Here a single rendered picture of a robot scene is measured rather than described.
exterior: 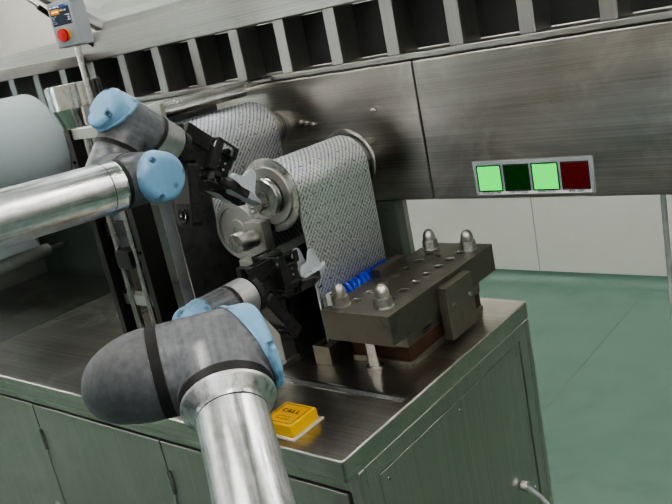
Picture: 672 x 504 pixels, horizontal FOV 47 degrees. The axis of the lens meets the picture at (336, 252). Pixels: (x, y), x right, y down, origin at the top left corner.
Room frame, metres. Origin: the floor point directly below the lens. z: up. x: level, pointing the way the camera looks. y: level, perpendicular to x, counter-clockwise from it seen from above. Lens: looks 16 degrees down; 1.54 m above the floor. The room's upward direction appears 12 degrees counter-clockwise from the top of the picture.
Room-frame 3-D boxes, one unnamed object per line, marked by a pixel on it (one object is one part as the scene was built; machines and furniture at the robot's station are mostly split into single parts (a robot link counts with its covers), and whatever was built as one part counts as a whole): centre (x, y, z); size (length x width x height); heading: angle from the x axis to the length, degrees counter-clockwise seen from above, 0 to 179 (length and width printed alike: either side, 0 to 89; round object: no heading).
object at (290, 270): (1.38, 0.13, 1.12); 0.12 x 0.08 x 0.09; 139
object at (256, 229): (1.50, 0.16, 1.05); 0.06 x 0.05 x 0.31; 139
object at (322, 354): (1.56, -0.03, 0.92); 0.28 x 0.04 x 0.04; 139
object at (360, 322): (1.51, -0.14, 1.00); 0.40 x 0.16 x 0.06; 139
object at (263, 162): (1.50, 0.10, 1.25); 0.15 x 0.01 x 0.15; 49
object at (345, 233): (1.56, -0.03, 1.11); 0.23 x 0.01 x 0.18; 139
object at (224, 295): (1.26, 0.24, 1.11); 0.11 x 0.08 x 0.09; 139
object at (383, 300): (1.36, -0.07, 1.05); 0.04 x 0.04 x 0.04
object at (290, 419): (1.22, 0.14, 0.91); 0.07 x 0.07 x 0.02; 49
